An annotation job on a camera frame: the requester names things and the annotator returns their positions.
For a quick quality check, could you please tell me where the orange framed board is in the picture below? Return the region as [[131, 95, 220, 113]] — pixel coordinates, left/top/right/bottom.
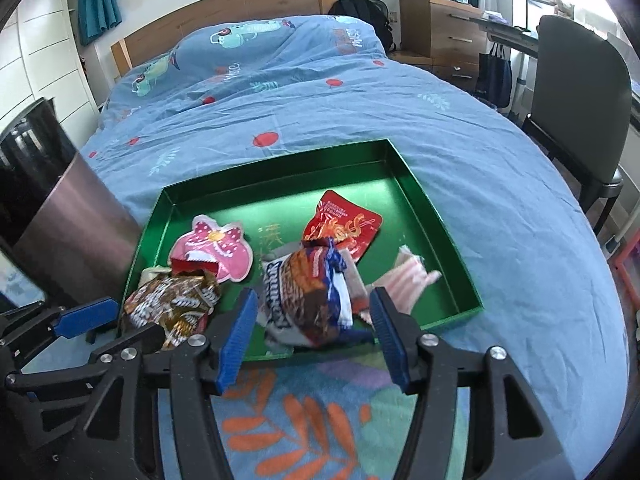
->
[[612, 240, 640, 286]]

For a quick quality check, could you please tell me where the black chair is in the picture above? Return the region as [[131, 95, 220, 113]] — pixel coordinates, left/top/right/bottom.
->
[[522, 15, 633, 236]]

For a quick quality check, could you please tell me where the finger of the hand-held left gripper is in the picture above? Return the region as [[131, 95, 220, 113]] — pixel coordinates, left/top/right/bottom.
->
[[0, 352, 118, 411], [0, 297, 122, 356]]

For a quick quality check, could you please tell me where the wooden headboard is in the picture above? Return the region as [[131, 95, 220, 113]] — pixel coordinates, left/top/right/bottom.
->
[[110, 0, 337, 78]]

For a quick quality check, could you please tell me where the grey desk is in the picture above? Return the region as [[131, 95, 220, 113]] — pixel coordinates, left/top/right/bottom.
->
[[470, 12, 541, 56]]

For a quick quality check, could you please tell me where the red and white snack packet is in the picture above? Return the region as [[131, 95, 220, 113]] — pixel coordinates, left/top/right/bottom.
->
[[302, 189, 383, 261]]

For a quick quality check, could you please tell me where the green box tray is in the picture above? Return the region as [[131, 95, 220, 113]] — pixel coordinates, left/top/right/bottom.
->
[[120, 137, 485, 363]]

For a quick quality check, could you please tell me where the pink striped snack packet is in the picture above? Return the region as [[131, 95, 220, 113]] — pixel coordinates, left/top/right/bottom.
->
[[372, 245, 443, 313]]

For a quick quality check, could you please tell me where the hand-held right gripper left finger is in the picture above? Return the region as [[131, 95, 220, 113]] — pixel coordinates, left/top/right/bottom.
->
[[50, 287, 260, 480]]

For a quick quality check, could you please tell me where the black and bronze kettle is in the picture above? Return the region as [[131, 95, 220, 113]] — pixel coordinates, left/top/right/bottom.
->
[[0, 97, 143, 311]]

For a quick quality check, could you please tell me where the white blue brown snack packet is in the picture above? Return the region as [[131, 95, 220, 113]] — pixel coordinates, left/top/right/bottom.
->
[[257, 240, 373, 348]]

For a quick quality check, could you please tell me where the dark red snack packet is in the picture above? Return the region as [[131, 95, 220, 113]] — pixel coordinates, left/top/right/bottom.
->
[[171, 255, 213, 273]]

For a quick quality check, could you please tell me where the white wardrobe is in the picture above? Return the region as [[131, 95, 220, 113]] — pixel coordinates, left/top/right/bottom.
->
[[0, 0, 101, 136]]

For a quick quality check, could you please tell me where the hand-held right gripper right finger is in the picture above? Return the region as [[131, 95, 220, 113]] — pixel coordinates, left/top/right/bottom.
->
[[368, 286, 568, 480]]

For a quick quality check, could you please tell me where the dark tote bag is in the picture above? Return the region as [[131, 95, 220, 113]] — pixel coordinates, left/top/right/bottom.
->
[[472, 42, 513, 108]]

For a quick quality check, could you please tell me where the pink cartoon snack packet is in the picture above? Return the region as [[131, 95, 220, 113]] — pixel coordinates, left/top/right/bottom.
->
[[170, 215, 253, 283]]

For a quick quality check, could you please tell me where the wooden drawer cabinet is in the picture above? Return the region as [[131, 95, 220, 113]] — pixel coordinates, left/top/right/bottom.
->
[[398, 0, 485, 92]]

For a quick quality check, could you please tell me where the black backpack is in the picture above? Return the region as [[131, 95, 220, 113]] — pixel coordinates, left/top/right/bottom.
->
[[327, 0, 396, 53]]

